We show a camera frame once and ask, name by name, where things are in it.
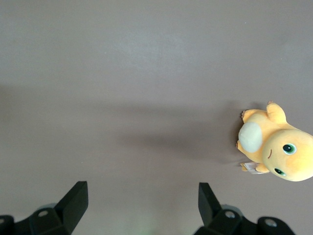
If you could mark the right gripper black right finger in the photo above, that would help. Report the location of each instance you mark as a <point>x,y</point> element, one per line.
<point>212,215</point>

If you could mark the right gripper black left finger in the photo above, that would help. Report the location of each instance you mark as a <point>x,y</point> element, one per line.
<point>71,210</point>

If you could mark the orange plush toy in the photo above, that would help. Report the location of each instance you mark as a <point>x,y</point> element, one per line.
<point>276,127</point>

